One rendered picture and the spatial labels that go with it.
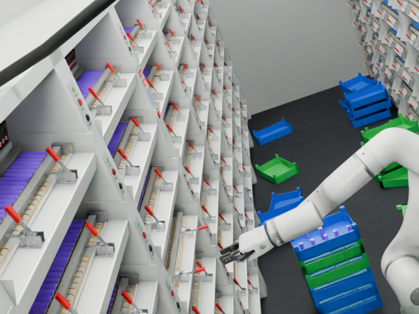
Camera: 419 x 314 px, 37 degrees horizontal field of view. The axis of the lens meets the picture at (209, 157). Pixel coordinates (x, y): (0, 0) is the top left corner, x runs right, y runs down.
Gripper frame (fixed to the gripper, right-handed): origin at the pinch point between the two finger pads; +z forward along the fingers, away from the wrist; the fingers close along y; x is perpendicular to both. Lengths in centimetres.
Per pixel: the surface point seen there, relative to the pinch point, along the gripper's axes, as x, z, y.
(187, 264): -1.6, 15.9, 8.6
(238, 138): -57, 25, 252
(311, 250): -58, -10, 76
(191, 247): -1.9, 15.4, 19.4
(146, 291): 18.4, 13.5, -32.6
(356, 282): -86, -21, 78
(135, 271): 22.7, 14.8, -27.8
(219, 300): -38, 25, 39
